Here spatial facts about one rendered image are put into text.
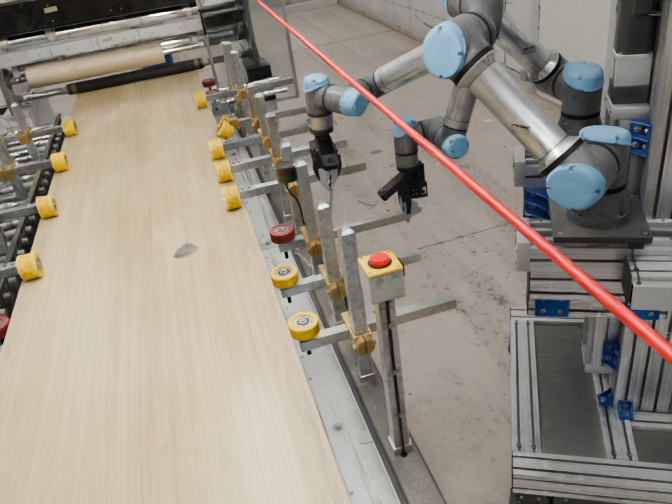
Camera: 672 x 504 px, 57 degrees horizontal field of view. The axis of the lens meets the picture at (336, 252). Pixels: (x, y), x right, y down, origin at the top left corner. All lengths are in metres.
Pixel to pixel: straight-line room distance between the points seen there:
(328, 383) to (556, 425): 0.83
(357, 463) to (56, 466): 0.68
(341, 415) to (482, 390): 1.04
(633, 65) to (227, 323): 1.23
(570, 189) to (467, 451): 1.26
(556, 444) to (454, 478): 0.39
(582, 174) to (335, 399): 0.88
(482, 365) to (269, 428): 1.56
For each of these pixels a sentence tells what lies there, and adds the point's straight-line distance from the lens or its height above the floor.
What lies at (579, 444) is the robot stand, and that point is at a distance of 2.23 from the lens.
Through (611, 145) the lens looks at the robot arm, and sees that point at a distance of 1.58.
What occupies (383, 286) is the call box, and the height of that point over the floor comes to 1.19.
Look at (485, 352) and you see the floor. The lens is 2.84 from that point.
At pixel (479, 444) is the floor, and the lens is 2.48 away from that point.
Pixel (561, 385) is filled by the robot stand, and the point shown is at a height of 0.21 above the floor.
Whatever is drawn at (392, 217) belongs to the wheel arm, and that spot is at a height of 0.86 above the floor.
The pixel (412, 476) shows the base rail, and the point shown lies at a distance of 1.49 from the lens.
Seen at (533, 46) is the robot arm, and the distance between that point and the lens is 2.10.
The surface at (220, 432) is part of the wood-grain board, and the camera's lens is 1.39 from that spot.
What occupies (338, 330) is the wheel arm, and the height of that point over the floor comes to 0.85.
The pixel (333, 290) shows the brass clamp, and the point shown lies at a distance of 1.78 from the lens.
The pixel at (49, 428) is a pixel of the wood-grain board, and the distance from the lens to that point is 1.58.
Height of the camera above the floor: 1.87
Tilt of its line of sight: 31 degrees down
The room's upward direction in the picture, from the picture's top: 9 degrees counter-clockwise
